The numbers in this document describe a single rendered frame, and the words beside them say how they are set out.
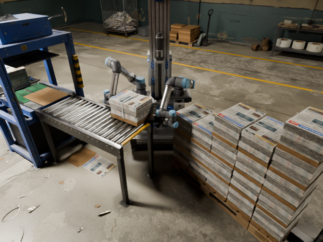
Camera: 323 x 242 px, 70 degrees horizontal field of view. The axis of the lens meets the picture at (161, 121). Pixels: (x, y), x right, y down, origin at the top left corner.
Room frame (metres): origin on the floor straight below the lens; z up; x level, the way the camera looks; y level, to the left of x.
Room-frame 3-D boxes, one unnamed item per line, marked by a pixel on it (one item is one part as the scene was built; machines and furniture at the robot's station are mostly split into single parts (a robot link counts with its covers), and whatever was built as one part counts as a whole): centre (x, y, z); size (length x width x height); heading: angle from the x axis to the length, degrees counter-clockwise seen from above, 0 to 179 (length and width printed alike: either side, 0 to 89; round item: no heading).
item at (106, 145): (2.02, 0.94, 0.74); 1.34 x 0.05 x 0.12; 57
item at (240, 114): (1.81, -0.74, 1.06); 0.37 x 0.29 x 0.01; 127
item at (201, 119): (1.91, -0.64, 0.42); 1.17 x 0.39 x 0.83; 38
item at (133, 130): (1.92, 0.32, 0.77); 0.47 x 0.05 x 0.05; 147
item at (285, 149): (1.33, -1.08, 0.63); 0.38 x 0.29 x 0.97; 128
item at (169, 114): (2.06, -0.10, 0.90); 0.11 x 0.08 x 0.11; 70
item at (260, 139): (1.57, -0.91, 0.95); 0.38 x 0.29 x 0.23; 127
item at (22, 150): (2.79, 1.66, 0.38); 0.94 x 0.69 x 0.63; 147
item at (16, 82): (3.10, 2.14, 0.93); 0.38 x 0.30 x 0.26; 57
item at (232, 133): (1.80, -0.72, 0.95); 0.38 x 0.29 x 0.23; 127
